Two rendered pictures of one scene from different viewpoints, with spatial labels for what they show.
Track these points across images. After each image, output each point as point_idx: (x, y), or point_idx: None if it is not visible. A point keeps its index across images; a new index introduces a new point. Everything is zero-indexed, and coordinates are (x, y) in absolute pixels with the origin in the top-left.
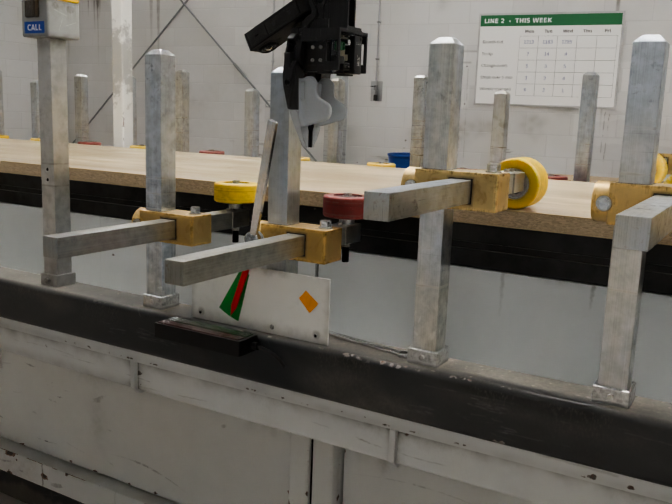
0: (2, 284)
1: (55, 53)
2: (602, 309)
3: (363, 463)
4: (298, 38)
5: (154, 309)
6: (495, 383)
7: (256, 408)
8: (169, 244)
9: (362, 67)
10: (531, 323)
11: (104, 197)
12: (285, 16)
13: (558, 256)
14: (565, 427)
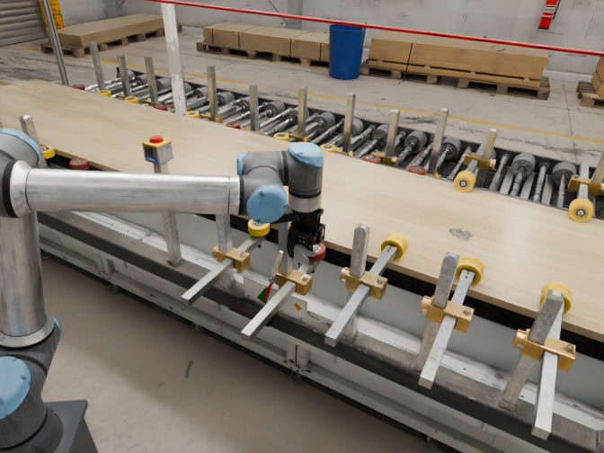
0: (148, 261)
1: (163, 168)
2: None
3: None
4: (293, 232)
5: (226, 289)
6: (376, 355)
7: (274, 330)
8: None
9: (323, 236)
10: (395, 304)
11: None
12: (287, 218)
13: (409, 282)
14: (402, 377)
